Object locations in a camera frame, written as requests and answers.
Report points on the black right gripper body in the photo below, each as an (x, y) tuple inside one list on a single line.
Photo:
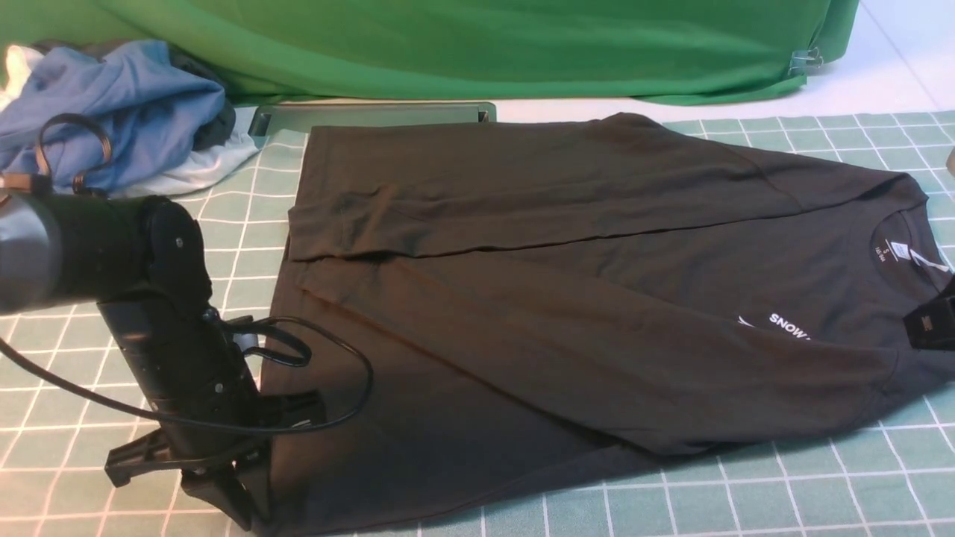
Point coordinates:
[(931, 325)]

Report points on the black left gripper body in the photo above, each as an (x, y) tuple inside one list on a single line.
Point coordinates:
[(193, 372)]

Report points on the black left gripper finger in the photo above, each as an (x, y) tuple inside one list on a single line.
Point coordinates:
[(239, 488), (147, 454)]

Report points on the dark gray long-sleeve top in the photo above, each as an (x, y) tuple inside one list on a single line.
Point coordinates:
[(549, 305)]

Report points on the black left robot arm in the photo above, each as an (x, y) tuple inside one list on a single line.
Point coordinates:
[(141, 261)]

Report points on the green checkered tablecloth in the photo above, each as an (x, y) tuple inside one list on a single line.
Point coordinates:
[(895, 479)]

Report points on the gray metal tray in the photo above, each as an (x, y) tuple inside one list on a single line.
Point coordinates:
[(302, 117)]

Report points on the blue crumpled garment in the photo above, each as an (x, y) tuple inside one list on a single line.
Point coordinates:
[(105, 125)]

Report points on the metal binder clip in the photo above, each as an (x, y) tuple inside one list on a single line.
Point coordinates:
[(802, 62)]

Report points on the green backdrop cloth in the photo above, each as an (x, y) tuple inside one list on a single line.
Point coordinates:
[(681, 53)]

